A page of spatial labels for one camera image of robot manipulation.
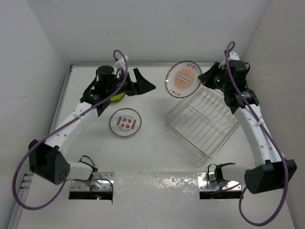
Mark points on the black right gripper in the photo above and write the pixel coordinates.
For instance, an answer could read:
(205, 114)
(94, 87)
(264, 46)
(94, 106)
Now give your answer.
(206, 78)

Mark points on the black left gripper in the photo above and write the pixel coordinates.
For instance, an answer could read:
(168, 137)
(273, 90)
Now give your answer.
(143, 86)

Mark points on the lime green plate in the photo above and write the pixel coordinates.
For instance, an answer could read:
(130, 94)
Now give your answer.
(117, 98)

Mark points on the white plate with red rim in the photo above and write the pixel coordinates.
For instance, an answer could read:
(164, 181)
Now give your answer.
(182, 79)

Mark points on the white plate red characters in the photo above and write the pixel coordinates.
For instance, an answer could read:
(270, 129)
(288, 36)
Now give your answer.
(125, 122)

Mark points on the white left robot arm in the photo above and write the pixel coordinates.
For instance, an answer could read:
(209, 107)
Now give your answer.
(48, 159)

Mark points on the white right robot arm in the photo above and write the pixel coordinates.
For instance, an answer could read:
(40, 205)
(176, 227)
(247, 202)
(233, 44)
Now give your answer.
(272, 170)

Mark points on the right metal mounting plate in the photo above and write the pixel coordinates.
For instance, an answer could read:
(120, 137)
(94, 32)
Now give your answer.
(206, 183)

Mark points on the metal mounting plate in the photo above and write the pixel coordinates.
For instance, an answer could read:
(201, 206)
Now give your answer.
(206, 183)
(99, 181)

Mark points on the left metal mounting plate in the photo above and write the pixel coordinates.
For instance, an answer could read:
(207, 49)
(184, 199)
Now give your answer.
(99, 181)

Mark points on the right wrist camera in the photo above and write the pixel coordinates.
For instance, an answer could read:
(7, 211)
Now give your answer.
(231, 56)

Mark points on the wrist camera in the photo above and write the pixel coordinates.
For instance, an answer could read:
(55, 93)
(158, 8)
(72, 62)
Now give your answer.
(231, 56)
(122, 63)

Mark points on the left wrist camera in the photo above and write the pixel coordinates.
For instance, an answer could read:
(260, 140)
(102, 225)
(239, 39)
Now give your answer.
(122, 63)

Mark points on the wire dish rack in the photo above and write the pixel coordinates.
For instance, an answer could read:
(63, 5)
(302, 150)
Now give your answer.
(201, 124)

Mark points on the back aluminium frame rail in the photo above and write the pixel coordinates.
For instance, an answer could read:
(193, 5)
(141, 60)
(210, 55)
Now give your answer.
(134, 64)

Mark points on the aluminium frame rail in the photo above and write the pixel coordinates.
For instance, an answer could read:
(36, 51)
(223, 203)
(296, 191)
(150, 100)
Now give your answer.
(23, 191)
(134, 64)

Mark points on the left aluminium frame rail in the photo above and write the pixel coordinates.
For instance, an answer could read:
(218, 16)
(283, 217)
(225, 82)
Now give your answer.
(23, 191)

